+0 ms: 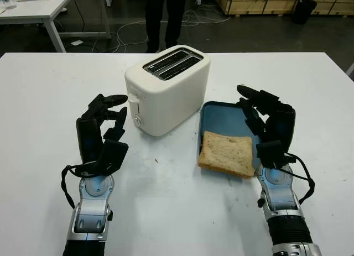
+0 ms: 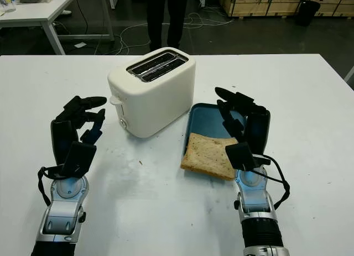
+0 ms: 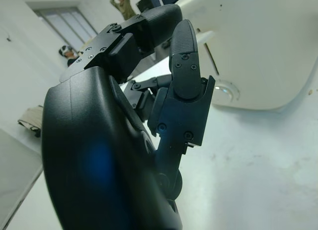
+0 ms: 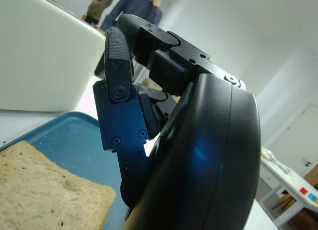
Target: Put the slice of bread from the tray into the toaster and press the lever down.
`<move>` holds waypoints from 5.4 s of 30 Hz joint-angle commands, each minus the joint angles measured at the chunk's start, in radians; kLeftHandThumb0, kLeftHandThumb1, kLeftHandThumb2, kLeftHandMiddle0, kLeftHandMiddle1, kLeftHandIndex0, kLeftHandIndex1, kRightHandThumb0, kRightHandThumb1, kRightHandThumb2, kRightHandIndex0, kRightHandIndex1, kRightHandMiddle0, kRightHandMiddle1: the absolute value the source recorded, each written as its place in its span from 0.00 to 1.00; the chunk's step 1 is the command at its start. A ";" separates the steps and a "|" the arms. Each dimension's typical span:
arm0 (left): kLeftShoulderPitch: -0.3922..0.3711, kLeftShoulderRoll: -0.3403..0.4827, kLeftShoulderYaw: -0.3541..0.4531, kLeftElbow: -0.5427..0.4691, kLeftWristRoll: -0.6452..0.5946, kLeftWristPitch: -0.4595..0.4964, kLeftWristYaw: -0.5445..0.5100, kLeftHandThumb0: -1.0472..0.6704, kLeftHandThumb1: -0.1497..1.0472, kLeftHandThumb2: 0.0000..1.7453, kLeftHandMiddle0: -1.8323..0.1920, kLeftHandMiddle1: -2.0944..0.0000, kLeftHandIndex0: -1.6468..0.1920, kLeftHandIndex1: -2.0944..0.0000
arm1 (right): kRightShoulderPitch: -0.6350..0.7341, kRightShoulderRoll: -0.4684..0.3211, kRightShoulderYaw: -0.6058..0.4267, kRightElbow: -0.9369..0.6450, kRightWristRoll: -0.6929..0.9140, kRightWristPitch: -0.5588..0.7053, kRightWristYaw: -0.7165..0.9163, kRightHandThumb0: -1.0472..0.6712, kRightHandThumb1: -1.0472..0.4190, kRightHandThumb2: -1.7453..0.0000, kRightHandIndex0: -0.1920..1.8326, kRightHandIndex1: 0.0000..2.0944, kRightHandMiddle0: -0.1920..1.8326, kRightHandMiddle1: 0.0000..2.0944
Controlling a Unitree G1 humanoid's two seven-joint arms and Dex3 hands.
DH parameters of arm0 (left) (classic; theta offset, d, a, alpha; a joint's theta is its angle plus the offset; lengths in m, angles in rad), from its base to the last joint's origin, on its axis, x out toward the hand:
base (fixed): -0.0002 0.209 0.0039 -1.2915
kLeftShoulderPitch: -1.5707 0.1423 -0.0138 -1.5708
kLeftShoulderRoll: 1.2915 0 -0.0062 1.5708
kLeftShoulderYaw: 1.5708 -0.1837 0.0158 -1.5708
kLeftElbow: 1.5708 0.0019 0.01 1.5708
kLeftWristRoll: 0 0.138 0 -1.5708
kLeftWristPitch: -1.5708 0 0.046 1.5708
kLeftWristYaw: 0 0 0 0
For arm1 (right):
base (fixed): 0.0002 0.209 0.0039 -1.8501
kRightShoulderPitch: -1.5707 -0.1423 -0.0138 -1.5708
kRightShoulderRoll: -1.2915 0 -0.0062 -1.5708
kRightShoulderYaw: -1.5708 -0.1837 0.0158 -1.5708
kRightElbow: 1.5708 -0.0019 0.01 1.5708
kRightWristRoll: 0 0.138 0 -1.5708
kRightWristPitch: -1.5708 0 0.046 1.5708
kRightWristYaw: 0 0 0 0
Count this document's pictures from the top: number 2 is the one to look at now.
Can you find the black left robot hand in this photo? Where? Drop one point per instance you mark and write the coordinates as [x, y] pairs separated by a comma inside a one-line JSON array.
[[62, 134]]

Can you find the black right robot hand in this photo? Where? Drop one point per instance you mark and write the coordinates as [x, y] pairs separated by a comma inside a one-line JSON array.
[[258, 128]]

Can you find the slice of brown bread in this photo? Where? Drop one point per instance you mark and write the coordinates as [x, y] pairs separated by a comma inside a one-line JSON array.
[[207, 156]]

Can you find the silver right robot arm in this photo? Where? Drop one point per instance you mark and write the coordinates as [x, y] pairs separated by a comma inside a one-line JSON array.
[[257, 206]]

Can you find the blue plastic tray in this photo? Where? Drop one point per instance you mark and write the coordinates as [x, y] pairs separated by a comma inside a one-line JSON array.
[[204, 120]]

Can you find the white toaster lever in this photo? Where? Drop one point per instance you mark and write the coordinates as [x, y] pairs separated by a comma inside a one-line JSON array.
[[114, 100]]

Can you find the white toaster knob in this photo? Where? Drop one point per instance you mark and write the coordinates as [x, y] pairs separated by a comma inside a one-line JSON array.
[[124, 124]]

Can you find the white two-slot toaster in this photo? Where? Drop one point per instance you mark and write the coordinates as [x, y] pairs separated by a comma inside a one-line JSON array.
[[155, 101]]

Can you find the white paper on floor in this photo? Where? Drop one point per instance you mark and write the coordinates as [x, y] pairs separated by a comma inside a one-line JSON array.
[[80, 44]]

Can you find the white background table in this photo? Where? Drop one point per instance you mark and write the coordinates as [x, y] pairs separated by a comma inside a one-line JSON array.
[[33, 15]]

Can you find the black waste bin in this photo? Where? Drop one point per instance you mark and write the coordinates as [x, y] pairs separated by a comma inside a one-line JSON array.
[[308, 12]]

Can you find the stacked wooden crates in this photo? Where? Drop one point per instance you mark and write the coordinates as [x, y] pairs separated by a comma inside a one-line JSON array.
[[276, 1]]

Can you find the clear plastic cup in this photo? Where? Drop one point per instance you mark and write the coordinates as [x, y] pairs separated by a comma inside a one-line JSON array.
[[7, 1]]

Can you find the person in slim black trousers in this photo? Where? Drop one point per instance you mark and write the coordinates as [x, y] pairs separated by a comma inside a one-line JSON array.
[[163, 15]]

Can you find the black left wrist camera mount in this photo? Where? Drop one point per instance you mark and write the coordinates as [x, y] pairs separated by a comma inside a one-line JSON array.
[[78, 159]]

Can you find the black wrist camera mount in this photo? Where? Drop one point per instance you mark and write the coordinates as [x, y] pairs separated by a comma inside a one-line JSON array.
[[240, 155], [78, 159]]

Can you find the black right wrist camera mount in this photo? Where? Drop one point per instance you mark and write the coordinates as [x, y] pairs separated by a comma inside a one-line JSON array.
[[240, 155]]

